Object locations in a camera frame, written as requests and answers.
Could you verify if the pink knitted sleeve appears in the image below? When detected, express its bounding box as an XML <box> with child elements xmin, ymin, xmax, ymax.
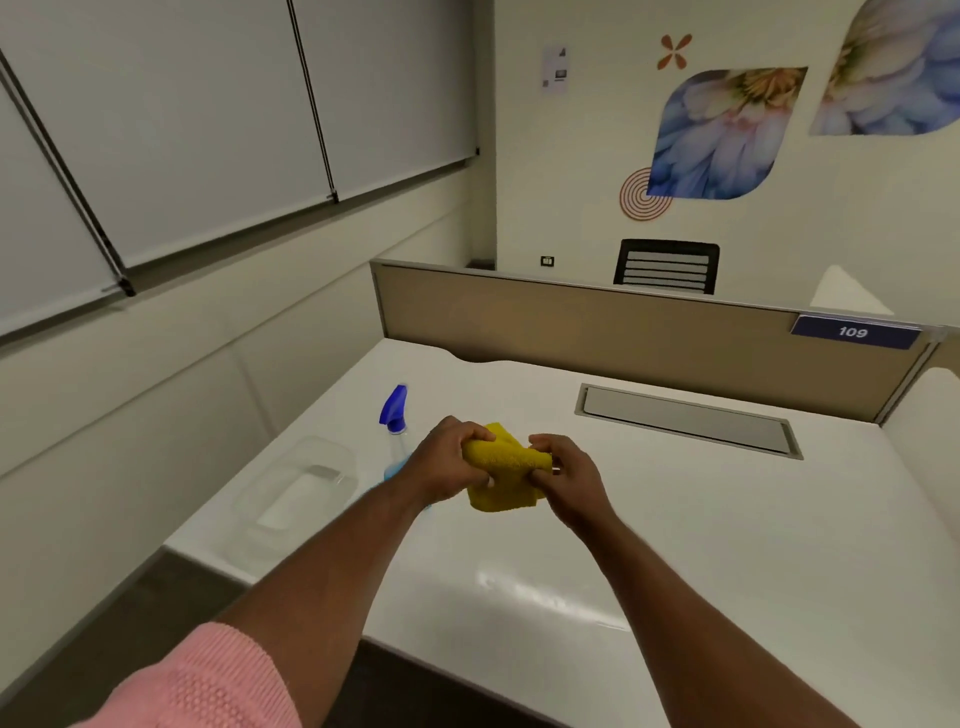
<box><xmin>71</xmin><ymin>621</ymin><xmax>304</xmax><ymax>728</ymax></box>

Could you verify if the clear plastic container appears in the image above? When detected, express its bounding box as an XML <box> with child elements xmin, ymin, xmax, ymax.
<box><xmin>232</xmin><ymin>436</ymin><xmax>359</xmax><ymax>558</ymax></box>

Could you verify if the person's left forearm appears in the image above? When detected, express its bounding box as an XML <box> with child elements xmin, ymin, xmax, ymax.
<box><xmin>213</xmin><ymin>472</ymin><xmax>432</xmax><ymax>676</ymax></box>

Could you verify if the blue flower wall decal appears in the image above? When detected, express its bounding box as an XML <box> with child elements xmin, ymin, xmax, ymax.
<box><xmin>808</xmin><ymin>0</ymin><xmax>960</xmax><ymax>138</ymax></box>
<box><xmin>646</xmin><ymin>66</ymin><xmax>810</xmax><ymax>202</ymax></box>

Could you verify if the white side partition panel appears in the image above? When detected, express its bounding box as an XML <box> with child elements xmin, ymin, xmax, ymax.
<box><xmin>808</xmin><ymin>264</ymin><xmax>960</xmax><ymax>556</ymax></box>

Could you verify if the beige desk divider panel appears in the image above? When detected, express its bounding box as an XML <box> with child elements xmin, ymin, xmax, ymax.
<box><xmin>370</xmin><ymin>259</ymin><xmax>939</xmax><ymax>427</ymax></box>

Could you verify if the blue desk label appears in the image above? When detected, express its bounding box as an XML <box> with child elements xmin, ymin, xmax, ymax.
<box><xmin>790</xmin><ymin>314</ymin><xmax>922</xmax><ymax>351</ymax></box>

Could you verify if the white roller blind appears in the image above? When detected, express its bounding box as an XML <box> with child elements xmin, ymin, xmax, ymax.
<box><xmin>0</xmin><ymin>56</ymin><xmax>136</xmax><ymax>339</ymax></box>
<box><xmin>288</xmin><ymin>0</ymin><xmax>481</xmax><ymax>202</ymax></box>
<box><xmin>0</xmin><ymin>0</ymin><xmax>339</xmax><ymax>270</ymax></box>

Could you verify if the white paper notice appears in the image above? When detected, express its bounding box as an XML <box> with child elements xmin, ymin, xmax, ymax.
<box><xmin>540</xmin><ymin>45</ymin><xmax>570</xmax><ymax>96</ymax></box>

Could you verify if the person's right forearm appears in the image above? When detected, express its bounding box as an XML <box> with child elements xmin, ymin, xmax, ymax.
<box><xmin>573</xmin><ymin>511</ymin><xmax>864</xmax><ymax>728</ymax></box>

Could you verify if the person's left hand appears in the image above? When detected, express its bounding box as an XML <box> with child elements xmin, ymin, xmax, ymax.
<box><xmin>402</xmin><ymin>415</ymin><xmax>498</xmax><ymax>505</ymax></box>

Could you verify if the black office chair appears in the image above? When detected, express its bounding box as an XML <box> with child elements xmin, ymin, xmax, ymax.
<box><xmin>612</xmin><ymin>238</ymin><xmax>721</xmax><ymax>296</ymax></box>

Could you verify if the grey cable tray lid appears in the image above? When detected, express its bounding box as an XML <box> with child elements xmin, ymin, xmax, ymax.
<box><xmin>574</xmin><ymin>383</ymin><xmax>804</xmax><ymax>461</ymax></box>

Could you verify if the blue spray bottle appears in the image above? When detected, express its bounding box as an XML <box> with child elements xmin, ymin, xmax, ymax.
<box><xmin>378</xmin><ymin>384</ymin><xmax>432</xmax><ymax>511</ymax></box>

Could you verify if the person's right hand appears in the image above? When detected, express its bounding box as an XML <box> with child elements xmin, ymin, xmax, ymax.
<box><xmin>527</xmin><ymin>433</ymin><xmax>618</xmax><ymax>535</ymax></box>

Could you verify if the yellow microfiber cloth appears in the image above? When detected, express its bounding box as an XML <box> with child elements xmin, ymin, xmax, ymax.
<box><xmin>460</xmin><ymin>422</ymin><xmax>561</xmax><ymax>515</ymax></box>

